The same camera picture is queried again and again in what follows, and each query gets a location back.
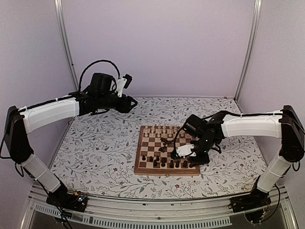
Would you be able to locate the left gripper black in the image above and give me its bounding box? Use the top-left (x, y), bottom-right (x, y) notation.
top-left (98, 91), bottom-right (138, 113)

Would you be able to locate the dark piece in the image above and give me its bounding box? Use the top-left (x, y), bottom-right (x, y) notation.
top-left (183, 160), bottom-right (188, 168)
top-left (153, 159), bottom-right (158, 167)
top-left (169, 160), bottom-right (174, 168)

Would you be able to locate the wooden chess board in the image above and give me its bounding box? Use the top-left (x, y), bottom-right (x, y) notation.
top-left (134, 125), bottom-right (200, 176)

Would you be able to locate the dark piece placed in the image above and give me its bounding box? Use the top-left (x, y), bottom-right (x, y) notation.
top-left (161, 157), bottom-right (167, 167)

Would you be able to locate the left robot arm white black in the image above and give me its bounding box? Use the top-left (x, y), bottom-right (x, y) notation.
top-left (0, 73), bottom-right (137, 207)

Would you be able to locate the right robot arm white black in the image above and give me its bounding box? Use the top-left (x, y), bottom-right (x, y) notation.
top-left (176, 105), bottom-right (305, 208)

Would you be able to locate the row of white pieces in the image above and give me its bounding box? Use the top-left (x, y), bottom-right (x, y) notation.
top-left (143, 125), bottom-right (180, 138)

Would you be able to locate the pile of dark pieces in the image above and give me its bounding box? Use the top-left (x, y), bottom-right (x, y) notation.
top-left (158, 137), bottom-right (173, 152)

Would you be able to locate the floral patterned table mat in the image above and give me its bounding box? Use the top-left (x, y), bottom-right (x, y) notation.
top-left (51, 97), bottom-right (267, 199)

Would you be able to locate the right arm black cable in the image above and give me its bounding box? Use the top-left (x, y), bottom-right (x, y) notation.
top-left (173, 126), bottom-right (221, 156)

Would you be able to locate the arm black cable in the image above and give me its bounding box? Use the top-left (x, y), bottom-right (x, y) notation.
top-left (173, 126), bottom-right (221, 156)
top-left (78, 60), bottom-right (121, 93)

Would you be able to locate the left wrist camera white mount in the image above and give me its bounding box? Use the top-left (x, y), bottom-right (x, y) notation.
top-left (116, 74), bottom-right (132, 97)

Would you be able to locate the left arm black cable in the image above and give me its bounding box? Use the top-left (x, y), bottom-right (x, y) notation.
top-left (78, 60), bottom-right (121, 93)

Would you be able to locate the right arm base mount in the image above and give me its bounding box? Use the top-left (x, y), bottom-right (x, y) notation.
top-left (228, 184), bottom-right (271, 224)

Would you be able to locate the left aluminium frame post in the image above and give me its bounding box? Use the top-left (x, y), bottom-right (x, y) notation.
top-left (54, 0), bottom-right (79, 91)

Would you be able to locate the aluminium frame post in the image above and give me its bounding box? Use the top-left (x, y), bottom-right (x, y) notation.
top-left (234, 0), bottom-right (262, 103)
top-left (54, 0), bottom-right (79, 91)

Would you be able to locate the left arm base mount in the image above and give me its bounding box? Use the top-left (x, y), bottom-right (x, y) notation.
top-left (46, 189), bottom-right (88, 212)

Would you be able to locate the front aluminium rail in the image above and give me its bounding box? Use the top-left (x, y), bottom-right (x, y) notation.
top-left (21, 185), bottom-right (300, 229)

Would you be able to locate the right aluminium frame post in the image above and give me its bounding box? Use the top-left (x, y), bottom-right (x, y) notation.
top-left (234, 0), bottom-right (262, 103)

